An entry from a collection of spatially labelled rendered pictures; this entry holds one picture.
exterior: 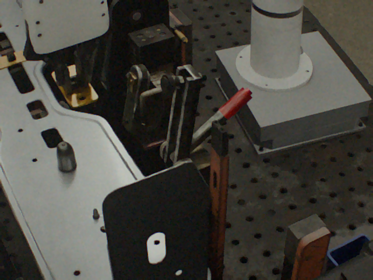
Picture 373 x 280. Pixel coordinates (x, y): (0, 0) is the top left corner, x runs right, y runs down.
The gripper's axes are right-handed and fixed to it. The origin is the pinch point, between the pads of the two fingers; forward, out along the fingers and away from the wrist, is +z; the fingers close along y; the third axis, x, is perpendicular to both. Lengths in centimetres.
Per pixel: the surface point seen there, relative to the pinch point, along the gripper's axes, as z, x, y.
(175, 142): 19.2, -0.4, -14.6
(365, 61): 128, -110, -166
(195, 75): 6.0, 1.7, -16.9
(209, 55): 58, -63, -56
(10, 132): 27.5, -24.6, 6.2
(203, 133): 17.8, 1.3, -18.3
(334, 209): 57, -2, -53
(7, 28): 28, -58, -3
